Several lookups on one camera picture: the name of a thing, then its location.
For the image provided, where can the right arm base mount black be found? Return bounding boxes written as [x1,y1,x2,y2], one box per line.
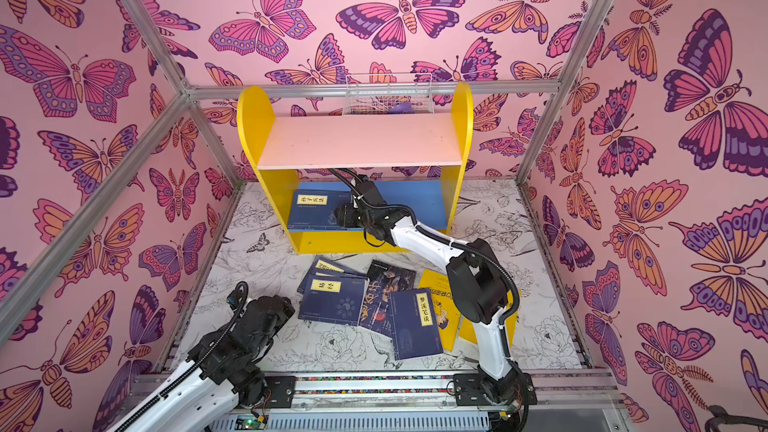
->
[452,370,538,407]

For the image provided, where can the yellow book with orange figure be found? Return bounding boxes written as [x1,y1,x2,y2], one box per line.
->
[419,269,461,352]

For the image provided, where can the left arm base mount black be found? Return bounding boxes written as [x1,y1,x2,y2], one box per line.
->
[238,375,298,409]

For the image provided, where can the yellow book with cartoon face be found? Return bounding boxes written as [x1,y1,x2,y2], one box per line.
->
[458,312,518,346]

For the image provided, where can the aluminium rail front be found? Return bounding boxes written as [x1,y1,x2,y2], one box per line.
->
[267,369,619,412]

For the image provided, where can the green circuit board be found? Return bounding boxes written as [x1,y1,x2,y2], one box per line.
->
[234,415,267,431]

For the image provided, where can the clear wire basket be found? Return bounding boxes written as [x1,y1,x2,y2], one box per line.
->
[342,70,435,115]

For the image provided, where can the blue book Sunzi Bingfa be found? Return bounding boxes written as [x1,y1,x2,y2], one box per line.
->
[287,189,352,231]

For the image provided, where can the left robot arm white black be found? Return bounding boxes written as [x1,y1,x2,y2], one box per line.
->
[110,281,295,431]

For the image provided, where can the blue book Yijing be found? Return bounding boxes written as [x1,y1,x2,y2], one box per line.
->
[298,274,367,326]

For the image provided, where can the blue book Mengxi Bitan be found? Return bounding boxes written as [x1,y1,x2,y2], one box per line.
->
[389,288,443,361]

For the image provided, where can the dark illustrated cover book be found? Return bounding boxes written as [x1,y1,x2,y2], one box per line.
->
[358,260,416,338]

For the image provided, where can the blue book bottom of fan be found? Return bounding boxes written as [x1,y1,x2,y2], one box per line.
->
[297,256,366,294]

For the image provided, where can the yellow shelf with blue board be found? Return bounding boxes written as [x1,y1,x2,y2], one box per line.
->
[236,82,475,255]

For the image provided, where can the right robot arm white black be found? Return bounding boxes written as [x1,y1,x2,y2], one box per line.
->
[330,168,527,404]

